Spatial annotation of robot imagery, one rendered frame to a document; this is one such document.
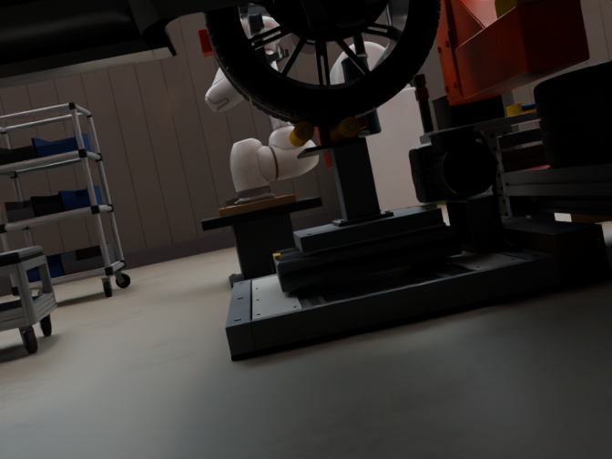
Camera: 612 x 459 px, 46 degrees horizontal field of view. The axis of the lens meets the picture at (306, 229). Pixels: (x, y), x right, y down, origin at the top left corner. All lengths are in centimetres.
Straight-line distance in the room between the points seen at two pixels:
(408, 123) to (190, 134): 168
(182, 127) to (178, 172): 35
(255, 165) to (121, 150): 263
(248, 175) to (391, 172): 207
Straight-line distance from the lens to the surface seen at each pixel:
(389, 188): 499
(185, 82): 563
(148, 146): 558
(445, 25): 237
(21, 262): 249
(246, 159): 308
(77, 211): 378
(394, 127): 502
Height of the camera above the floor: 36
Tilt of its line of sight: 4 degrees down
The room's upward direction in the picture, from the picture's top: 12 degrees counter-clockwise
